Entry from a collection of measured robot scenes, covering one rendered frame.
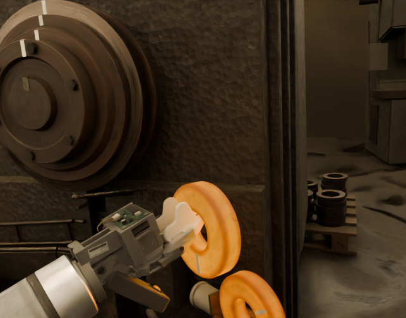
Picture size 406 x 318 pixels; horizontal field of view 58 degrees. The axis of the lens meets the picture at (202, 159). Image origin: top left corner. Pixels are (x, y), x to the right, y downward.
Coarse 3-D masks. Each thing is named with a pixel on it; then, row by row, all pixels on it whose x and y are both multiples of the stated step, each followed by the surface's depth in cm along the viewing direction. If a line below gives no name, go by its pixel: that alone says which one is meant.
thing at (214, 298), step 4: (216, 292) 75; (208, 296) 74; (212, 296) 74; (216, 296) 75; (208, 300) 74; (212, 300) 74; (216, 300) 75; (212, 304) 74; (216, 304) 75; (212, 308) 74; (216, 308) 75; (220, 308) 76; (212, 312) 74; (216, 312) 75; (220, 312) 76; (212, 316) 74; (220, 316) 76
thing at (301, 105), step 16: (304, 48) 184; (304, 64) 185; (304, 80) 187; (304, 96) 188; (304, 112) 189; (304, 128) 190; (304, 144) 191; (304, 160) 192; (304, 176) 194; (304, 192) 195; (304, 208) 196; (304, 224) 198
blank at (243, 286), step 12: (228, 276) 71; (240, 276) 68; (252, 276) 68; (228, 288) 72; (240, 288) 68; (252, 288) 66; (264, 288) 66; (228, 300) 72; (240, 300) 72; (252, 300) 66; (264, 300) 64; (276, 300) 65; (228, 312) 73; (240, 312) 72; (264, 312) 64; (276, 312) 64
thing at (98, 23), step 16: (48, 0) 85; (64, 0) 84; (16, 16) 89; (32, 16) 88; (80, 16) 84; (96, 16) 82; (0, 32) 92; (96, 32) 83; (112, 32) 82; (112, 48) 83; (128, 48) 82; (128, 64) 82; (128, 80) 83; (144, 80) 86; (128, 96) 84; (144, 96) 86; (144, 112) 84; (128, 128) 86; (144, 128) 89; (128, 144) 87; (16, 160) 100; (112, 160) 89; (128, 160) 88; (32, 176) 99; (96, 176) 92; (112, 176) 90
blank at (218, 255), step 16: (176, 192) 62; (192, 192) 58; (208, 192) 56; (192, 208) 59; (208, 208) 55; (224, 208) 55; (208, 224) 56; (224, 224) 54; (208, 240) 57; (224, 240) 54; (240, 240) 55; (192, 256) 61; (208, 256) 57; (224, 256) 54; (208, 272) 58; (224, 272) 57
